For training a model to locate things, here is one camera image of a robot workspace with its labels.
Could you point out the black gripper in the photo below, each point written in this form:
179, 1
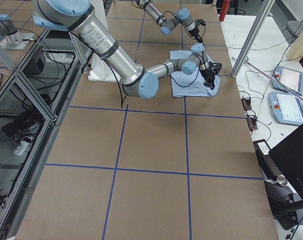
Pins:
196, 33
207, 74

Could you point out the light blue t-shirt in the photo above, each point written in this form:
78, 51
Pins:
192, 85

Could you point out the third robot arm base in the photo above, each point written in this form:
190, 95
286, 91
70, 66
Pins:
10, 37

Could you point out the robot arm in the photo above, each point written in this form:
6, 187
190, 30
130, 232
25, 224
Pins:
166, 17
78, 17

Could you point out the small electronics board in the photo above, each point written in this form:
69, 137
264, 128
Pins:
246, 103

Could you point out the red fire extinguisher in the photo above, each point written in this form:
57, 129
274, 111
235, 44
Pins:
224, 10

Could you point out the teach pendant near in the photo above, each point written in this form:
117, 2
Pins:
286, 108

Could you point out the teach pendant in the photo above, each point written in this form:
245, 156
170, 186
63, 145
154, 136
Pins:
286, 108
291, 78

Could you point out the teach pendant far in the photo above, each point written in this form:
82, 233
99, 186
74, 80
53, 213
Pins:
291, 78

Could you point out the black monitor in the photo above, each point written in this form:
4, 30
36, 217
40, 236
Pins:
288, 157

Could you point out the black power box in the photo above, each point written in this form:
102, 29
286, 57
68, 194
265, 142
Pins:
36, 64

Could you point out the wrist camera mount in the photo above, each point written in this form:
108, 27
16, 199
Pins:
200, 22

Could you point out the aluminium frame post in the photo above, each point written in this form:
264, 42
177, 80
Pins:
253, 32

